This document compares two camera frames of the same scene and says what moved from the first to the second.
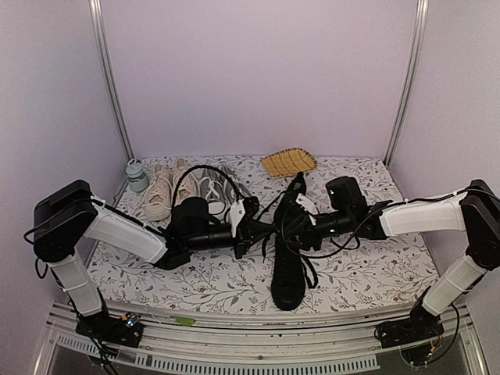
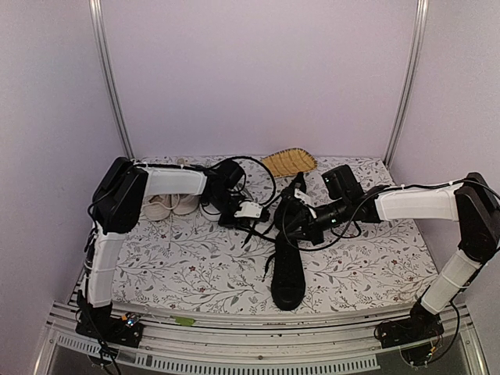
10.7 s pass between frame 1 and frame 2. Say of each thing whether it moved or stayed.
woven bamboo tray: stayed
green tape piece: stayed
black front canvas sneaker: stayed
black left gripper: moved
